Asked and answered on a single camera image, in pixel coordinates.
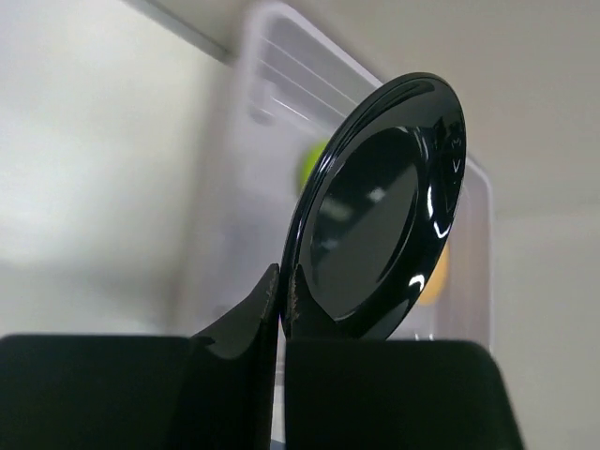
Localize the beige bear plate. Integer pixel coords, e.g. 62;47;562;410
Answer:
417;244;450;307

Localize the lavender plastic bin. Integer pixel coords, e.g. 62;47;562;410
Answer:
224;0;496;418

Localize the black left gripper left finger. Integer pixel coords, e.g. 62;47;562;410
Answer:
1;264;279;449

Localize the green plastic plate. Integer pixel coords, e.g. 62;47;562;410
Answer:
295;141;328;194

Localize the black plastic plate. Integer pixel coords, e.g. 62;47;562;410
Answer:
278;72;467;339

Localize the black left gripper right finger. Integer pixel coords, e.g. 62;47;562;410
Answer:
283;267;525;449

